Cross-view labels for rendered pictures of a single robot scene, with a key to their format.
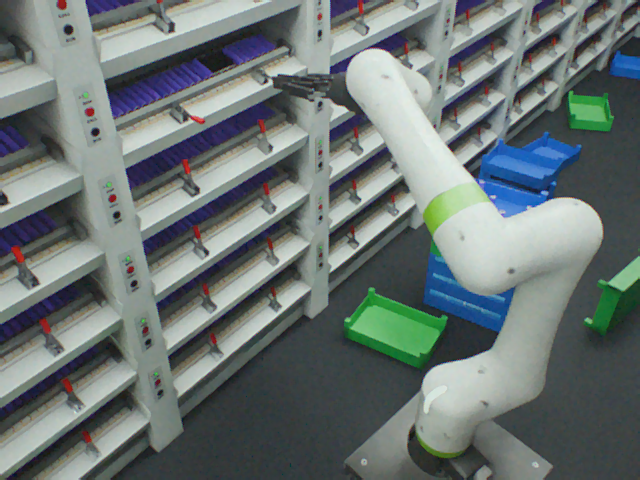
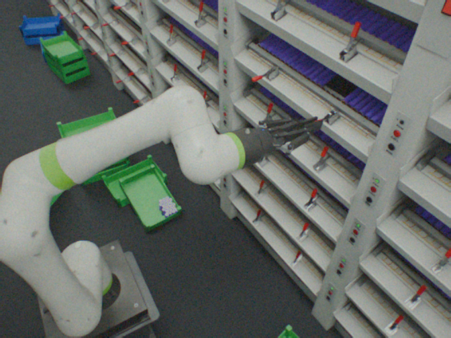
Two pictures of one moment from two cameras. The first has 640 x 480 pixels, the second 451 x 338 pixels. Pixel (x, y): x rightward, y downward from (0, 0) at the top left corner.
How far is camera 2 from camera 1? 1.68 m
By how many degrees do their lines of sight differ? 73
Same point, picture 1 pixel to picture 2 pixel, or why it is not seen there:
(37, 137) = not seen: hidden behind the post
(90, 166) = (221, 45)
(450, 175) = (65, 141)
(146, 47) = (256, 13)
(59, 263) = (212, 76)
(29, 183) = (211, 30)
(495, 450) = not seen: hidden behind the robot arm
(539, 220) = (11, 193)
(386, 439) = (119, 263)
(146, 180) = (268, 97)
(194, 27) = (286, 29)
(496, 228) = (19, 163)
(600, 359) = not seen: outside the picture
